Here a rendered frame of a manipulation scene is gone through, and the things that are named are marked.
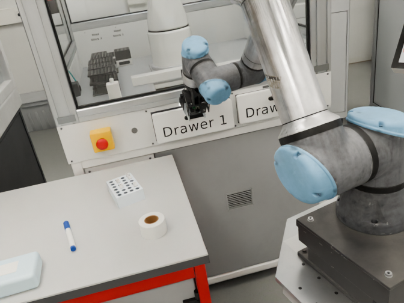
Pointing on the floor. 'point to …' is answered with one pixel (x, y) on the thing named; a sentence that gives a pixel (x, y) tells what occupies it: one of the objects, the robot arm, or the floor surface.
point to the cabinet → (227, 194)
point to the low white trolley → (107, 239)
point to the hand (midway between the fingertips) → (193, 112)
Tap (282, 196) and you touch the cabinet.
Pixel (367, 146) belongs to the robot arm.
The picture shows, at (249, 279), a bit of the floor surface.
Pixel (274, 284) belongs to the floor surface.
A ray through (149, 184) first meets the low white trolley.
